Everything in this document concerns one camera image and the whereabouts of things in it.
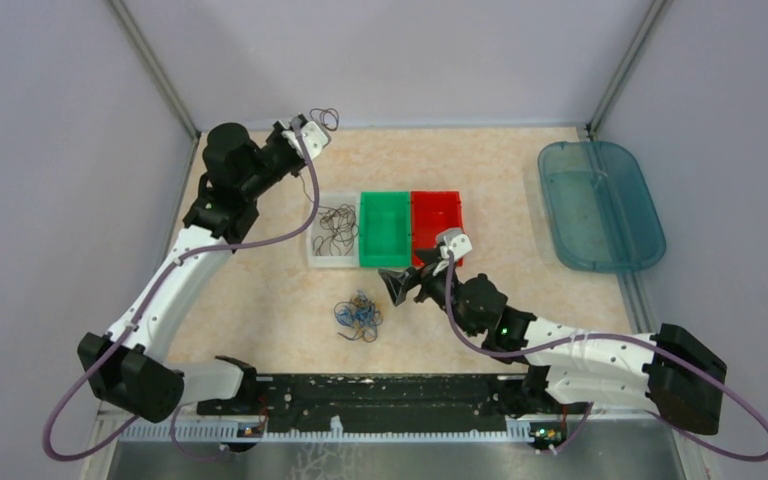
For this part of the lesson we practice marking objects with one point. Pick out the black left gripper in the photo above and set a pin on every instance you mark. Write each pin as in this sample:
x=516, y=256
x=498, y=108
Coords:
x=277, y=133

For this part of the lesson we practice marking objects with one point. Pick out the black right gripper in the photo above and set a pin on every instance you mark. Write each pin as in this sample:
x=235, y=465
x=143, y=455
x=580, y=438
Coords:
x=427, y=277

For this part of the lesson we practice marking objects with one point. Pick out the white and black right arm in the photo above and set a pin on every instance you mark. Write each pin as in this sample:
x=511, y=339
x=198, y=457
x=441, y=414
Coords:
x=669, y=373

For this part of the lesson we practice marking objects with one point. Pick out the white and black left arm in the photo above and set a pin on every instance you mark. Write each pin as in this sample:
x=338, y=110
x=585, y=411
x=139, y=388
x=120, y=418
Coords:
x=127, y=365

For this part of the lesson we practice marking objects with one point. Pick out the green plastic bin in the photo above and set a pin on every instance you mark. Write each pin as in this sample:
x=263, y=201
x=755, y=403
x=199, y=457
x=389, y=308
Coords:
x=385, y=229

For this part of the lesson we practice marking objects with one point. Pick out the red plastic bin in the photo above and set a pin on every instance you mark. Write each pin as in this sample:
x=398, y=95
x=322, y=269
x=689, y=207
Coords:
x=432, y=212

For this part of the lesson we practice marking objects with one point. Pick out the white plastic bin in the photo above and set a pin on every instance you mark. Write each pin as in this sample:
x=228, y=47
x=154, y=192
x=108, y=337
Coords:
x=332, y=241

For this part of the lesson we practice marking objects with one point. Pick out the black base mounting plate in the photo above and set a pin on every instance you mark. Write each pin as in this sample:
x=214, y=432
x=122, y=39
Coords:
x=379, y=404

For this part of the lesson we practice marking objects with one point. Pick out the teal transparent plastic basin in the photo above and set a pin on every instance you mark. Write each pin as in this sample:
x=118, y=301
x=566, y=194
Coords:
x=600, y=212

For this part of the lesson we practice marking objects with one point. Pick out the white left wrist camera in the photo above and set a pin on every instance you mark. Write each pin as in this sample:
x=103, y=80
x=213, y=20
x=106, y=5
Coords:
x=315, y=138

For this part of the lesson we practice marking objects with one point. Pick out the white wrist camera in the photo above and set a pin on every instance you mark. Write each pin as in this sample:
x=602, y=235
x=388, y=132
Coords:
x=315, y=138
x=453, y=243

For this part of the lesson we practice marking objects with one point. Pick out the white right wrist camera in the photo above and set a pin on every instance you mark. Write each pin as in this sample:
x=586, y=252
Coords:
x=453, y=243

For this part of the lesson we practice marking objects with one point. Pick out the white slotted cable duct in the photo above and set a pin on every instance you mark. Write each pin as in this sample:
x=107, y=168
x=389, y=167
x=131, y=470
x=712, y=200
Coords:
x=226, y=431

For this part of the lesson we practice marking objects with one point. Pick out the right aluminium frame post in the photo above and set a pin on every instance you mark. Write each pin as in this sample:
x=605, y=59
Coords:
x=654, y=15

